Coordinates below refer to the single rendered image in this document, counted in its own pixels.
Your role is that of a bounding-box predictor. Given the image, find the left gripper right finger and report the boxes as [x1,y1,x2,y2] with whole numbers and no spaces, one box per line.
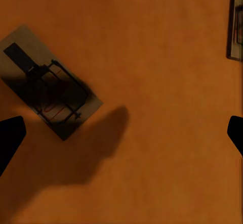
[227,116,243,156]

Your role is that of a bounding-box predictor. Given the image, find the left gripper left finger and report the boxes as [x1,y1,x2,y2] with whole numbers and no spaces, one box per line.
[0,116,26,177]

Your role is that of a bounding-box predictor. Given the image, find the mousetrap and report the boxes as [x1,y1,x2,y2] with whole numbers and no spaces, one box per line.
[0,24,103,141]
[227,0,243,62]

